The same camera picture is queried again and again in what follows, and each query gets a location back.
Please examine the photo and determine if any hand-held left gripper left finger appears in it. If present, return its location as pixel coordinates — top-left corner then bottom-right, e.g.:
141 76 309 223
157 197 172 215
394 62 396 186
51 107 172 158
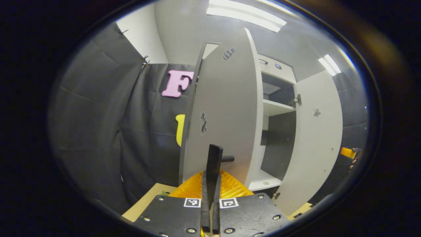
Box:
133 170 211 237

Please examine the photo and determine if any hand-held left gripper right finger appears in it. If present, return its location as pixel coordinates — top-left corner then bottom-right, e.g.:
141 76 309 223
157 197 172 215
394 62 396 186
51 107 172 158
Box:
212 170 291 237

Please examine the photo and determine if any grey cabinet door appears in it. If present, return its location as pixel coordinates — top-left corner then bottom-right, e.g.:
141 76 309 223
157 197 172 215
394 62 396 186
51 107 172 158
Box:
179 28 264 211
273 71 344 216

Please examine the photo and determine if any grey double-door shoe cabinet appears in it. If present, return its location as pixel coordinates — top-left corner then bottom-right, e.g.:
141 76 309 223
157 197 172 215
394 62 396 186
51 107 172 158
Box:
179 42 301 198

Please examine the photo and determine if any grey cabinet drawer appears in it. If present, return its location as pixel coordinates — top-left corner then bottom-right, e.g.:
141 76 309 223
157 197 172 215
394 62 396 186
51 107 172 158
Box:
258 54 297 84

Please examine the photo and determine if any short ceiling light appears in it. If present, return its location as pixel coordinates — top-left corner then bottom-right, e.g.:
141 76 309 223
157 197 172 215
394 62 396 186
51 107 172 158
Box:
318 54 342 77

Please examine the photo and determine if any black backdrop cloth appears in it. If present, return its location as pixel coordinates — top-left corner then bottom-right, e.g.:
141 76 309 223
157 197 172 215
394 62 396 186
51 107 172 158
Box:
49 22 369 214

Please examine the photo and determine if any long ceiling light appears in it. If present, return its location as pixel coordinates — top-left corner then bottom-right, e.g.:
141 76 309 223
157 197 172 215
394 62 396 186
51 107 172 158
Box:
207 0 287 33

